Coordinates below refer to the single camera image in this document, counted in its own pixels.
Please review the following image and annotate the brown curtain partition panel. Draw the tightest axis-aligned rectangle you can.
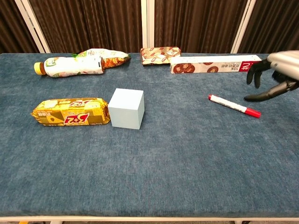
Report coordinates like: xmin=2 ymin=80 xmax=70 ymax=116
xmin=231 ymin=0 xmax=299 ymax=54
xmin=147 ymin=0 xmax=256 ymax=54
xmin=14 ymin=0 xmax=148 ymax=54
xmin=0 ymin=0 xmax=51 ymax=54

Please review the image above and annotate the golden biscuit packet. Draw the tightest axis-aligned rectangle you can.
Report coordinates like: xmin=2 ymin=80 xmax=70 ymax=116
xmin=30 ymin=98 xmax=111 ymax=126

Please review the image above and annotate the long white wrap box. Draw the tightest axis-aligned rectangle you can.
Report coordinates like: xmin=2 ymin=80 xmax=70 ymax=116
xmin=170 ymin=55 xmax=262 ymax=74

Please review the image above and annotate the light blue cube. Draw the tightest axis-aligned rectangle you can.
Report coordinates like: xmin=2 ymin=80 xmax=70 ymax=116
xmin=107 ymin=88 xmax=145 ymax=130

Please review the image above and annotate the green white snack packet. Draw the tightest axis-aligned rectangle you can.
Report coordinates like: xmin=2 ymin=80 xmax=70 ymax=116
xmin=71 ymin=48 xmax=131 ymax=70

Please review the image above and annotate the red patterned white snack bag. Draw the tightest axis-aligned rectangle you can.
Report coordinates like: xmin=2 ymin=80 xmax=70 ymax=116
xmin=140 ymin=46 xmax=182 ymax=66

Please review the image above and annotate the red and white marker pen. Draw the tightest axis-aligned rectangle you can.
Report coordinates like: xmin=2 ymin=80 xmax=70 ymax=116
xmin=208 ymin=94 xmax=262 ymax=119

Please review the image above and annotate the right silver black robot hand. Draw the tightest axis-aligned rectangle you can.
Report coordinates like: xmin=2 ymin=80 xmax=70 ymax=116
xmin=244 ymin=50 xmax=299 ymax=102

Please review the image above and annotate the blue felt table cover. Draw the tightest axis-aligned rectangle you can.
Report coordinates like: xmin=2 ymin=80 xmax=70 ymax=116
xmin=0 ymin=52 xmax=299 ymax=219

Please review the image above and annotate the white-labelled drink bottle yellow cap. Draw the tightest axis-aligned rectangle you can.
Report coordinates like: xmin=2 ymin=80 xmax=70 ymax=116
xmin=34 ymin=56 xmax=105 ymax=77

